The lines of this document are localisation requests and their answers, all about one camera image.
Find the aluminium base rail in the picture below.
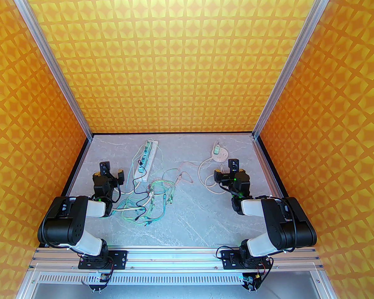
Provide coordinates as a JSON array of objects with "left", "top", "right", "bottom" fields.
[{"left": 30, "top": 246, "right": 323, "bottom": 272}]

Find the pale green USB cable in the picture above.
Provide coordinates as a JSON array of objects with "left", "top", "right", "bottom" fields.
[{"left": 148, "top": 168, "right": 179, "bottom": 205}]

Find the cream round socket cord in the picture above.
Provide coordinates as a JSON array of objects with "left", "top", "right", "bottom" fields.
[{"left": 198, "top": 157, "right": 227, "bottom": 196}]

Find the round white socket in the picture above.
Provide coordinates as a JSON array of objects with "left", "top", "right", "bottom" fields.
[{"left": 210, "top": 148, "right": 230, "bottom": 164}]

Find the aluminium frame post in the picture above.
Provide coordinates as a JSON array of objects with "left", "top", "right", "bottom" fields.
[
  {"left": 252, "top": 0, "right": 338, "bottom": 139},
  {"left": 5, "top": 0, "right": 93, "bottom": 139}
]

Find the small circuit board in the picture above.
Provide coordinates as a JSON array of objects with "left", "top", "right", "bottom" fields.
[
  {"left": 241, "top": 272, "right": 264, "bottom": 292},
  {"left": 90, "top": 272, "right": 113, "bottom": 292}
]

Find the cream power strip cord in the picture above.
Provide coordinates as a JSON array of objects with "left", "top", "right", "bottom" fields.
[{"left": 111, "top": 179, "right": 147, "bottom": 219}]

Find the thin black USB cable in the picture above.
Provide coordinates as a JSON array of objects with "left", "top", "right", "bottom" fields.
[{"left": 125, "top": 160, "right": 155, "bottom": 221}]

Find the white perforated cable duct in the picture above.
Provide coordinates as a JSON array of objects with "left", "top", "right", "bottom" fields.
[{"left": 28, "top": 270, "right": 328, "bottom": 287}]

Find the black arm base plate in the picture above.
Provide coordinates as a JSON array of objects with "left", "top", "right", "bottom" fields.
[
  {"left": 221, "top": 250, "right": 273, "bottom": 270},
  {"left": 78, "top": 250, "right": 127, "bottom": 270}
]

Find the white power strip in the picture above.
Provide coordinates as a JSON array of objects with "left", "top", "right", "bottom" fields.
[{"left": 133, "top": 140, "right": 159, "bottom": 184}]

